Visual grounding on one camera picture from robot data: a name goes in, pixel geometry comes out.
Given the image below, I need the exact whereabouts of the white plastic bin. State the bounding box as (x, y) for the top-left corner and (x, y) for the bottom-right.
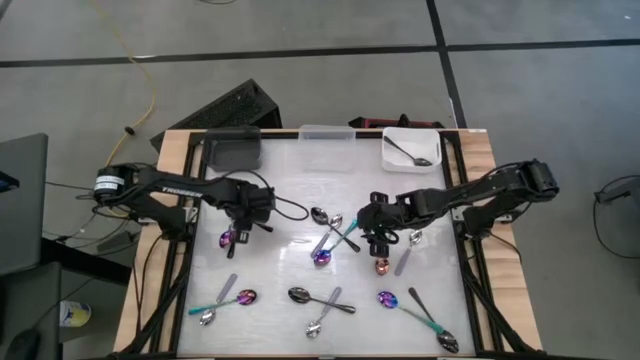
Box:
(381, 126), (443, 175)

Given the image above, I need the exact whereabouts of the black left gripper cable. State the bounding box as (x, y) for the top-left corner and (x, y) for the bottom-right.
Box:
(219, 169), (311, 222)

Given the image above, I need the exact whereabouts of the black metal spoon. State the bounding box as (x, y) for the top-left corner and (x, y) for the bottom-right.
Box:
(383, 135), (433, 168)
(310, 206), (362, 254)
(407, 286), (460, 355)
(287, 286), (357, 316)

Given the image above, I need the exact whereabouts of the grey device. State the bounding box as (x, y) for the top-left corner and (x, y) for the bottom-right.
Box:
(593, 174), (640, 206)

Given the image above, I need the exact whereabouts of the black plastic bin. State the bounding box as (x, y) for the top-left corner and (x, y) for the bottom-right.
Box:
(202, 125), (264, 173)

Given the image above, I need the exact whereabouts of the black perforated box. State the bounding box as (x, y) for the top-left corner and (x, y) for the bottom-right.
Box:
(149, 78), (284, 154)

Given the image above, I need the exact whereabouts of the white and yellow can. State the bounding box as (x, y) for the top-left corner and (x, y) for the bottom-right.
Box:
(59, 300), (93, 329)

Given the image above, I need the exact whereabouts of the clear plastic bin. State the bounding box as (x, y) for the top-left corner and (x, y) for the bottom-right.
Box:
(298, 124), (357, 174)

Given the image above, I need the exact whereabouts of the black cable loop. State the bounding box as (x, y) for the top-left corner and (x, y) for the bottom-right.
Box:
(592, 174), (640, 261)

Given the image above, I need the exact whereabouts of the black cable bundle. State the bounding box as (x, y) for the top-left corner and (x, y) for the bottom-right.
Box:
(42, 179), (166, 251)

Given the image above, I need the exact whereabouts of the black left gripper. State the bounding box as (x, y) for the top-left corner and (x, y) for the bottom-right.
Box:
(225, 180), (277, 259)

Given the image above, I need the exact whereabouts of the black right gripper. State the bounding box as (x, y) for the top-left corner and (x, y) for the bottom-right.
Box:
(357, 192), (401, 261)

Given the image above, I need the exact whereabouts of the red and black tool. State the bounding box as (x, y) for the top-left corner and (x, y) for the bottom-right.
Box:
(348, 113), (446, 131)

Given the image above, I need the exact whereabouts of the yellow cable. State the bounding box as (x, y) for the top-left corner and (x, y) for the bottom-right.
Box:
(87, 0), (157, 219)

